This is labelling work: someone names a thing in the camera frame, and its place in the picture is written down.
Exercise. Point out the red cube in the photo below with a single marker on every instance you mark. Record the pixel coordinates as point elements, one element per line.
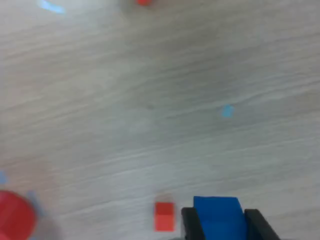
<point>144,2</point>
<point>164,216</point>

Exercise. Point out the blue cube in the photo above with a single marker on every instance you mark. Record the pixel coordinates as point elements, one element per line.
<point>217,210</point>

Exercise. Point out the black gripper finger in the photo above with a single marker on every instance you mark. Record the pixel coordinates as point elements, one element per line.
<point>193,225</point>
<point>261,227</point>

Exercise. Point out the red plastic bin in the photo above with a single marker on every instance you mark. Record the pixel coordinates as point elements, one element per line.
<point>15,216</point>

